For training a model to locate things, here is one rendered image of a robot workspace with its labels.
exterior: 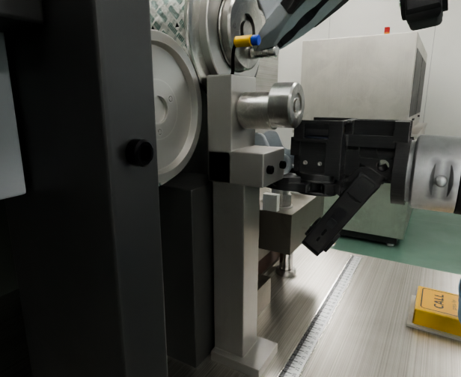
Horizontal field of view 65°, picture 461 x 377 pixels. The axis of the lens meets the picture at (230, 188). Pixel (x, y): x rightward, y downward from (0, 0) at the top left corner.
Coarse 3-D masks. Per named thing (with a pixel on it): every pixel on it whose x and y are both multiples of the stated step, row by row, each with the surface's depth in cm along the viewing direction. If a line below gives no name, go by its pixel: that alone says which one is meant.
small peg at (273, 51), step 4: (252, 48) 37; (268, 48) 36; (272, 48) 36; (276, 48) 36; (252, 52) 37; (256, 52) 37; (260, 52) 36; (264, 52) 36; (268, 52) 36; (272, 52) 36; (276, 52) 36; (252, 56) 37; (256, 56) 37; (260, 56) 37; (264, 56) 37; (268, 56) 37; (272, 56) 36; (276, 56) 36
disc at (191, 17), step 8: (192, 0) 31; (200, 0) 32; (184, 8) 31; (192, 8) 31; (184, 16) 31; (192, 16) 32; (184, 24) 31; (192, 24) 32; (192, 32) 32; (192, 40) 32; (200, 40) 33; (192, 48) 32; (200, 48) 33; (192, 56) 32; (200, 56) 33; (192, 64) 33; (200, 64) 33; (200, 72) 34; (208, 72) 35; (256, 72) 43; (200, 80) 34
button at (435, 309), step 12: (420, 288) 51; (420, 300) 48; (432, 300) 48; (444, 300) 48; (456, 300) 48; (420, 312) 46; (432, 312) 45; (444, 312) 45; (456, 312) 45; (420, 324) 46; (432, 324) 45; (444, 324) 44; (456, 324) 44
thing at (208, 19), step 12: (204, 0) 32; (216, 0) 33; (204, 12) 32; (216, 12) 33; (204, 24) 32; (216, 24) 33; (204, 36) 33; (216, 36) 34; (204, 48) 33; (216, 48) 34; (216, 60) 34; (216, 72) 35; (228, 72) 36; (240, 72) 38; (252, 72) 41
